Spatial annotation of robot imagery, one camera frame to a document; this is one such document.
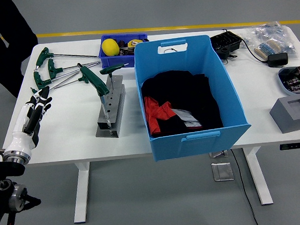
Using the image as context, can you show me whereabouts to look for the light blue dish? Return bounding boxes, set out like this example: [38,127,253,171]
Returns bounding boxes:
[277,65,300,97]

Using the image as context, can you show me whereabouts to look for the white table leg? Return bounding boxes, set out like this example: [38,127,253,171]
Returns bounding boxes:
[70,161,95,224]
[242,145,274,207]

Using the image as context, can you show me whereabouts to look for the small metal floor plate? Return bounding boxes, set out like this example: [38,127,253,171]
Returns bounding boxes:
[209,150,229,159]

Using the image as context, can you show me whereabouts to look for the clear plastic parts bags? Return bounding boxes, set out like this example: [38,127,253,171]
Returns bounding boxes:
[240,20,298,63]

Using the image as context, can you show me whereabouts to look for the large blue plastic box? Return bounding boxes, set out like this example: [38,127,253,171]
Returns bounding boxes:
[132,32,254,163]

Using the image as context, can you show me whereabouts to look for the yellow lemon-shaped ball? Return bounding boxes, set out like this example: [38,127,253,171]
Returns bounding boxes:
[101,38,120,57]

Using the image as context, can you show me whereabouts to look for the black adapter cable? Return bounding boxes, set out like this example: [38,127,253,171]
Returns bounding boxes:
[239,36,270,65]

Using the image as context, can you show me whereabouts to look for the short green T-handle hex key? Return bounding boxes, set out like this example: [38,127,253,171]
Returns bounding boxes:
[99,63,132,92]

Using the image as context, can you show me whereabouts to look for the beige resistor strip bundle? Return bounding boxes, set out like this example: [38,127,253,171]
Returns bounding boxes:
[253,38,283,61]

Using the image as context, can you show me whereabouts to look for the yellow tape measure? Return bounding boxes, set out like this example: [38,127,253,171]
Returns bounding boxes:
[127,38,144,48]

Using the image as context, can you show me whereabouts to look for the black cloth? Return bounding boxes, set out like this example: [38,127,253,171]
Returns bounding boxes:
[139,66,224,138]

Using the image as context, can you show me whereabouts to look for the grey white cloth piece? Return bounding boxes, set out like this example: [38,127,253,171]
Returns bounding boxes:
[170,105,202,130]

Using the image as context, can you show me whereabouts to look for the large green T-handle hex key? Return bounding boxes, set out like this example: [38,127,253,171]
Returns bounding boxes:
[77,60,113,130]

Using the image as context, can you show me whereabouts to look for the red cloth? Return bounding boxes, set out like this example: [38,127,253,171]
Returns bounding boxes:
[143,95,175,136]

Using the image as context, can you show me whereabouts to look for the black plastic tray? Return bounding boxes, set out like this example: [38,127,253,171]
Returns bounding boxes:
[209,29,244,61]

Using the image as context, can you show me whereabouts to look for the small dark blue bin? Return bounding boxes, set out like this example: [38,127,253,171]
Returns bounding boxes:
[97,31,151,70]

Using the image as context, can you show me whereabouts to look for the black floor cable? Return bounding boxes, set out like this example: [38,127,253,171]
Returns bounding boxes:
[229,147,260,225]

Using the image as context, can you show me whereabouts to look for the grey metal tool holder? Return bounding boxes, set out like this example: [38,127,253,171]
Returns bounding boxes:
[91,74,129,140]

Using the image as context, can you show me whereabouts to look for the person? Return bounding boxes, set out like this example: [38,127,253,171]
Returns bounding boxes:
[0,0,42,100]

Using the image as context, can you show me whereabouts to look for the grey block with square recess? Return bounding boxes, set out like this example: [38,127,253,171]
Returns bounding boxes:
[268,96,300,135]

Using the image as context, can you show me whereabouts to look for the black power adapter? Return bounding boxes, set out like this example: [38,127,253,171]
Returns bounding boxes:
[267,52,289,68]

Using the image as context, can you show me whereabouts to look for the pile of dark capacitors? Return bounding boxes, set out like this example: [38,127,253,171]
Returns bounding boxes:
[279,66,300,96]

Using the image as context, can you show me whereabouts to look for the black table control panel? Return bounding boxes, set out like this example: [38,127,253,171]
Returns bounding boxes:
[279,142,300,151]

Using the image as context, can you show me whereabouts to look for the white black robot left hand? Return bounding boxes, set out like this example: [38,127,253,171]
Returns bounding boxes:
[0,85,57,157]

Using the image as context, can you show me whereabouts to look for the yellow floor tape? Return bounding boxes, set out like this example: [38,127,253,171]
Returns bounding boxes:
[35,15,300,43]

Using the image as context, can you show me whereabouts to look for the large metal floor plate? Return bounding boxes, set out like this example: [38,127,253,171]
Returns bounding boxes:
[211,161,235,182]

